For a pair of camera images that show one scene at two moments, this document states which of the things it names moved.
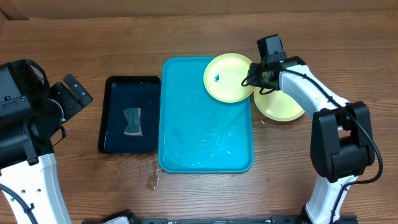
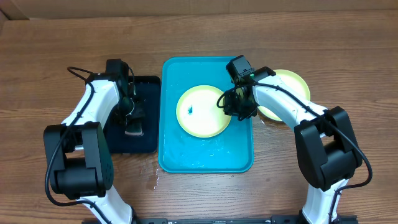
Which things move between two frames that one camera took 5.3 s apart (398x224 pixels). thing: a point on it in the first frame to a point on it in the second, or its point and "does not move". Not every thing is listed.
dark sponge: x=132 y=115 does not move
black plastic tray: x=122 y=93 does not move
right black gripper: x=255 y=71 to x=231 y=110
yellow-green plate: x=224 y=75 to x=198 y=113
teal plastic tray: x=198 y=133 does not move
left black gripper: x=73 y=105 to x=139 y=112
